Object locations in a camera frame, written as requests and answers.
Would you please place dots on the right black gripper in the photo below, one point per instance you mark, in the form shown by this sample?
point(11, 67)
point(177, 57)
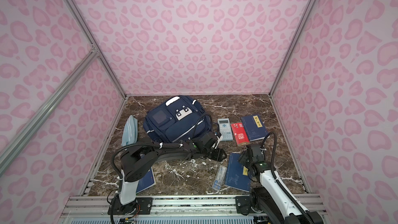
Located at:
point(243, 156)

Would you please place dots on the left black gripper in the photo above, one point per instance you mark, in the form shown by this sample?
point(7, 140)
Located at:
point(219, 156)

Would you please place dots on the navy book yellow label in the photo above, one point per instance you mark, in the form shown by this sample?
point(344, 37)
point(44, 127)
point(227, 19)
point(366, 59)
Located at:
point(146, 182)
point(236, 175)

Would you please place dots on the navy blue student backpack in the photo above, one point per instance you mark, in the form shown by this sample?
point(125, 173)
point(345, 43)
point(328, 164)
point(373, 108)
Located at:
point(179, 118)

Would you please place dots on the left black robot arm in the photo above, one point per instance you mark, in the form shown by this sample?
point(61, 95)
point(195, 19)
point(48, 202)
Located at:
point(132, 162)

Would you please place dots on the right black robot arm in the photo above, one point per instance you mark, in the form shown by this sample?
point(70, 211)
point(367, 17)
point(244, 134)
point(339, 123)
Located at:
point(273, 198)

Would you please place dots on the light blue scientific calculator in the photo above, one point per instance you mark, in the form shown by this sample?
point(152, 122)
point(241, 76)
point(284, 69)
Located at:
point(225, 129)

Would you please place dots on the red small book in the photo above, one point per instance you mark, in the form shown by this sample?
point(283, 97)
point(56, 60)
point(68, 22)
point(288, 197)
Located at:
point(240, 135)

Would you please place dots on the navy book far right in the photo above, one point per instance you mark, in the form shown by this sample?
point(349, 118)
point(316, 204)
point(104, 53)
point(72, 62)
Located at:
point(254, 127)

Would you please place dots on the clear plastic pen case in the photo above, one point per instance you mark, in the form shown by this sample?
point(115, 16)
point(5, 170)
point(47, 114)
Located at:
point(220, 178)

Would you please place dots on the light teal pencil pouch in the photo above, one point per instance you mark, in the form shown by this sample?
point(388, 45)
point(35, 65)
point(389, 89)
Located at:
point(130, 132)

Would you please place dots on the left diagonal aluminium strut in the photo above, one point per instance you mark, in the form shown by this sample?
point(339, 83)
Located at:
point(21, 139)

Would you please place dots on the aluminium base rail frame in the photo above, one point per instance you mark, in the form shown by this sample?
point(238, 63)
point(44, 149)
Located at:
point(201, 209)

